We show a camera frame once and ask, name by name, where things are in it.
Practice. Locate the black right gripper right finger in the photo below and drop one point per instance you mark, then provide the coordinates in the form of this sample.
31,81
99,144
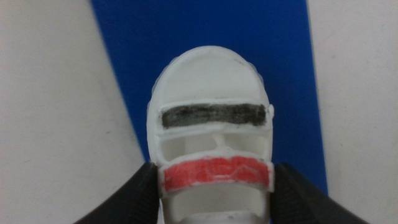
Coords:
298,202

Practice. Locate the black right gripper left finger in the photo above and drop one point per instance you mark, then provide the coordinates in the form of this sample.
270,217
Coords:
130,202

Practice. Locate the white toy shoe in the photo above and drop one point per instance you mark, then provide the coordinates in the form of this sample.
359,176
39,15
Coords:
211,137

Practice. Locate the blue mat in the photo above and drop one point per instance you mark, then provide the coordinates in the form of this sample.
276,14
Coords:
199,28

